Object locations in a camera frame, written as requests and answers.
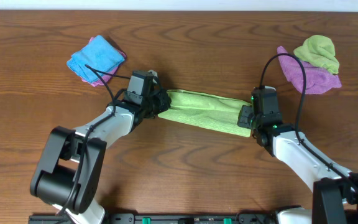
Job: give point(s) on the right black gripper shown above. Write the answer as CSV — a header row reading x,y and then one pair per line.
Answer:
x,y
245,111

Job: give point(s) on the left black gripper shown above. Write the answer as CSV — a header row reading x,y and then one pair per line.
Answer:
x,y
165,105

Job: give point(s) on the large green microfiber cloth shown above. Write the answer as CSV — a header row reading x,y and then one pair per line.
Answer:
x,y
207,111

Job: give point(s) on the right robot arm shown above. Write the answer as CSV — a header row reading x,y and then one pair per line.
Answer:
x,y
334,187

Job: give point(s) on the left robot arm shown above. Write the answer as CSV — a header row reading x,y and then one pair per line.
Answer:
x,y
68,172

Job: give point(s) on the folded pink cloth under blue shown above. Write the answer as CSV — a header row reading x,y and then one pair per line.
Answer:
x,y
106,77

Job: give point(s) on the crumpled purple cloth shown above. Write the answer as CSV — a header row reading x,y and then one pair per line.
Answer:
x,y
318,80

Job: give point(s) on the crumpled green cloth top right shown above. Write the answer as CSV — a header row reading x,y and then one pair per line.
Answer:
x,y
319,51

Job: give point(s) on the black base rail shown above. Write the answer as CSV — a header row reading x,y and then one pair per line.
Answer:
x,y
242,218

